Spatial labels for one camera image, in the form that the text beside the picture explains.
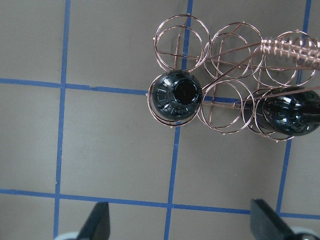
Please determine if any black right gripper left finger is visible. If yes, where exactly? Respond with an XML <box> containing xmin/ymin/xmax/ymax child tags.
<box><xmin>78</xmin><ymin>202</ymin><xmax>111</xmax><ymax>240</ymax></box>

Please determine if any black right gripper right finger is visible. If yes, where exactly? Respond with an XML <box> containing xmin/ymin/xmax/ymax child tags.
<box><xmin>250</xmin><ymin>199</ymin><xmax>296</xmax><ymax>240</ymax></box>

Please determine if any dark bottle in basket rear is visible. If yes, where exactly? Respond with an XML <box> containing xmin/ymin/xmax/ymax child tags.
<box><xmin>261</xmin><ymin>86</ymin><xmax>320</xmax><ymax>137</ymax></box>

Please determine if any dark bottle in basket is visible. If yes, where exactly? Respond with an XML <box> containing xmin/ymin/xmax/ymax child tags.
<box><xmin>151</xmin><ymin>70</ymin><xmax>203</xmax><ymax>122</ymax></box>
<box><xmin>261</xmin><ymin>86</ymin><xmax>320</xmax><ymax>137</ymax></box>

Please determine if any dark bottle in basket front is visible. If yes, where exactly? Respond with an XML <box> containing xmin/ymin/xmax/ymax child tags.
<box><xmin>151</xmin><ymin>70</ymin><xmax>203</xmax><ymax>122</ymax></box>

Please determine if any copper wire wine basket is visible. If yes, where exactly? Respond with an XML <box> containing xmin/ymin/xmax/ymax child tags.
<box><xmin>146</xmin><ymin>14</ymin><xmax>320</xmax><ymax>142</ymax></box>

